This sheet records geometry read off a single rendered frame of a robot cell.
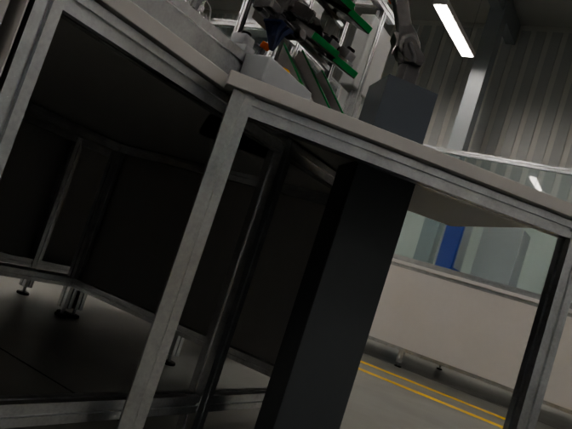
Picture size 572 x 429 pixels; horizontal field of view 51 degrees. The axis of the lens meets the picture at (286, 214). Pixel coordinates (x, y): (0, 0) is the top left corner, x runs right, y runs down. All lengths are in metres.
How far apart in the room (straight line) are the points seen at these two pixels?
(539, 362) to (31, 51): 1.18
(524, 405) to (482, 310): 3.86
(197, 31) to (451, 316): 4.38
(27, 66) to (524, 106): 10.04
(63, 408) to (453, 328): 4.45
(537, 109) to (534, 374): 9.30
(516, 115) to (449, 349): 6.02
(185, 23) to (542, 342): 1.03
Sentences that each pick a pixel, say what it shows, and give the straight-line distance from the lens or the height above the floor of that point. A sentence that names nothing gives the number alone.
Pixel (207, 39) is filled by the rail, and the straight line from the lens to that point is 1.32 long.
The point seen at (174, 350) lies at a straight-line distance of 2.56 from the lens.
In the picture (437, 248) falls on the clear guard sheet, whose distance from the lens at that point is 5.52.
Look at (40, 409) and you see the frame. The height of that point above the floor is 0.17.
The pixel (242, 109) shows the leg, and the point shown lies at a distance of 1.22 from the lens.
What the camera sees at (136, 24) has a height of 0.83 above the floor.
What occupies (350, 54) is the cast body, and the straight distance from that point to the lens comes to 2.03.
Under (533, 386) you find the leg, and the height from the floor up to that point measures 0.45.
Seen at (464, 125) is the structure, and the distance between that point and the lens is 9.59.
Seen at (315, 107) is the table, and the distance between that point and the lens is 1.23.
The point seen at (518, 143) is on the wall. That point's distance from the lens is 10.52.
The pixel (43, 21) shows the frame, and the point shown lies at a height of 0.76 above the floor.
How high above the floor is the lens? 0.53
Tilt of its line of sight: 5 degrees up
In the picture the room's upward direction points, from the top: 18 degrees clockwise
